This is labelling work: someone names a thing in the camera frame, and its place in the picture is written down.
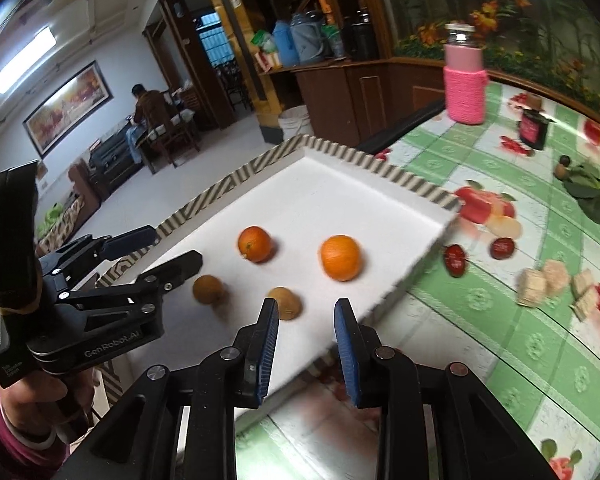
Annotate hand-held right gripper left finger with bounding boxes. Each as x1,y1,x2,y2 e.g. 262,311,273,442
55,297,280,480

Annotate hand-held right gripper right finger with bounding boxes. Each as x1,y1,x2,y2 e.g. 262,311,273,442
334,298,561,480

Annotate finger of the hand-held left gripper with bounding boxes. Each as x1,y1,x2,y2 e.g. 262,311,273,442
37,226,159,303
55,250,204,322

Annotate orange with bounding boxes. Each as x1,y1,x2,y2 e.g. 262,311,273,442
320,235,363,282
237,226,275,264

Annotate red date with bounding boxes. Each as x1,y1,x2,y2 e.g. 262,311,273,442
490,236,516,259
442,244,468,278

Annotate white foam tray striped rim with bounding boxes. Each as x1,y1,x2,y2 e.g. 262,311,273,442
92,135,463,421

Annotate twine spool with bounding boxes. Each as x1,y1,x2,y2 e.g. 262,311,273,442
517,268,548,308

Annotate person's left forearm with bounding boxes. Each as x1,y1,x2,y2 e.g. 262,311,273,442
0,367,73,480

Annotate person's left hand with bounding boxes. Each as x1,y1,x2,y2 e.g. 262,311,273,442
0,366,100,442

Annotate brown kiwi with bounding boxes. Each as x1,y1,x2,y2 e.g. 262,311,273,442
192,275,227,306
266,286,303,321

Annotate dark low table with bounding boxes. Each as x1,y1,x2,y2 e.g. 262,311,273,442
87,132,137,196

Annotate wooden chair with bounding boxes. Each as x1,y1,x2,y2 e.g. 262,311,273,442
147,110,201,168

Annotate green checked printed tablecloth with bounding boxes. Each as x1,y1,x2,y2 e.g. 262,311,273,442
235,80,600,480

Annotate white bucket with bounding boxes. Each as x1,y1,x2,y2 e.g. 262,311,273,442
278,106,313,143

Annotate ceiling light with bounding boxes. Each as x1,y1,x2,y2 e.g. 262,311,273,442
0,27,57,93

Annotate wooden cabinet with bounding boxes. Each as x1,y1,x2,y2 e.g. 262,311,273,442
257,57,446,146

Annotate tan rice cracker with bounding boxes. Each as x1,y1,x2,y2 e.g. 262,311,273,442
574,287,600,322
571,269,595,297

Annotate blue plastic jug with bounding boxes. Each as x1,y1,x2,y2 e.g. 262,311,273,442
272,21,298,68

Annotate grey plastic jug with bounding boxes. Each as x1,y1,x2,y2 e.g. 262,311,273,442
290,11,327,65

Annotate bottle with pink knit sleeve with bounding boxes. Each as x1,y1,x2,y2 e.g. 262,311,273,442
442,22,488,126

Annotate dark green leafy vegetable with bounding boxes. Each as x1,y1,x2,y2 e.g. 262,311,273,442
562,162,600,226

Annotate dark bottles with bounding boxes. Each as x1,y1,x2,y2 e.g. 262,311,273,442
347,7,381,61

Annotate framed wall painting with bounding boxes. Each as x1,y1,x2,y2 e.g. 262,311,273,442
22,60,115,157

